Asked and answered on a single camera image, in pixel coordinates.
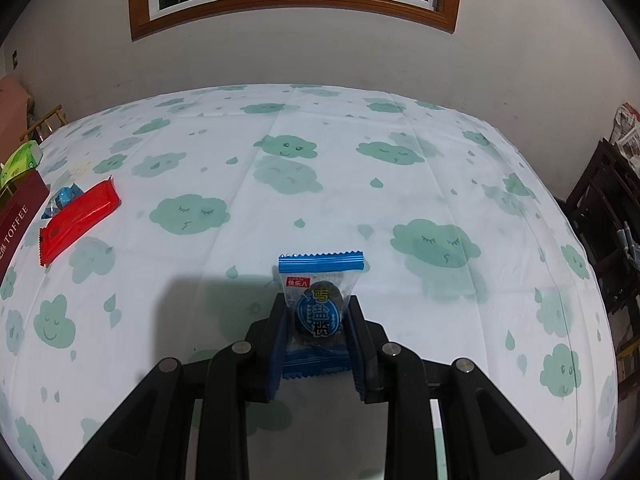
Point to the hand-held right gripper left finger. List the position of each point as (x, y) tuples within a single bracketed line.
[(277, 355)]

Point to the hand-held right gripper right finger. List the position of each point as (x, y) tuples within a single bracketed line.
[(357, 360)]

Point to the blue edged clear snack packet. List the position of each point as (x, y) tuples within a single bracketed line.
[(320, 310)]

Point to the red and gold tin box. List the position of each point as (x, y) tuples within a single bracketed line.
[(20, 220)]

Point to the cloud printed tablecloth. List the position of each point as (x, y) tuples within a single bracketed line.
[(350, 185)]

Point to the red snack packet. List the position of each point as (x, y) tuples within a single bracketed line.
[(75, 220)]

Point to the small blue candy packet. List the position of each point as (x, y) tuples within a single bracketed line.
[(64, 196)]

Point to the dark wooden furniture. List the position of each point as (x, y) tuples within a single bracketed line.
[(605, 200)]

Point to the green snack packet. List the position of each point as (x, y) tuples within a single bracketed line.
[(20, 162)]

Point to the stack of newspapers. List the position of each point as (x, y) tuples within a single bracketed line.
[(627, 132)]

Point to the pink cloth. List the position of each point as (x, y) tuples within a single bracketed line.
[(12, 120)]

